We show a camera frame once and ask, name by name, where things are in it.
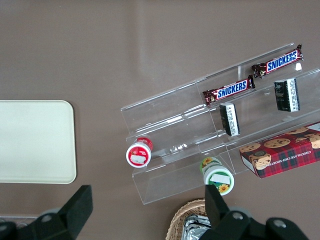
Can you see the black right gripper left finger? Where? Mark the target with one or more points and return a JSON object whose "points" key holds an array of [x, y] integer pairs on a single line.
{"points": [[75, 212]]}

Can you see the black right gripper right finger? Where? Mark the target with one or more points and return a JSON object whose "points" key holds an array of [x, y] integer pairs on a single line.
{"points": [[225, 222]]}

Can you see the woven wicker basket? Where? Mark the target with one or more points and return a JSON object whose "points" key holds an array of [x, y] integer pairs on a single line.
{"points": [[177, 220]]}

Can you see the cream plastic tray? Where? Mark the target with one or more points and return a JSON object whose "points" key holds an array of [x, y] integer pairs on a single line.
{"points": [[35, 142]]}

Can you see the silver foil wrapped item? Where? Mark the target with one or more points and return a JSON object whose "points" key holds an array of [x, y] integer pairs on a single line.
{"points": [[193, 230]]}

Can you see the green sunflower yogurt cup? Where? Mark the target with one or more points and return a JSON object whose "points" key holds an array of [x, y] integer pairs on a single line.
{"points": [[217, 177]]}

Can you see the red lidded yogurt cup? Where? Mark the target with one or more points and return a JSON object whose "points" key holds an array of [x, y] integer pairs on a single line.
{"points": [[138, 155]]}

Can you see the red tartan cookie box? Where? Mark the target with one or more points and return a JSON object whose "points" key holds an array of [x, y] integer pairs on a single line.
{"points": [[287, 155]]}

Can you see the small black chocolate box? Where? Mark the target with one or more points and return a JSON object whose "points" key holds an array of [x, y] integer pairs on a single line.
{"points": [[228, 120], [282, 95]]}

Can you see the clear acrylic tiered display shelf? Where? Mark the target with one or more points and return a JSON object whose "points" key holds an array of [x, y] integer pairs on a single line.
{"points": [[175, 125]]}

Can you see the Snickers chocolate bar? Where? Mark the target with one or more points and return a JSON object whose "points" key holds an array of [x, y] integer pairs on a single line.
{"points": [[230, 90], [280, 62]]}

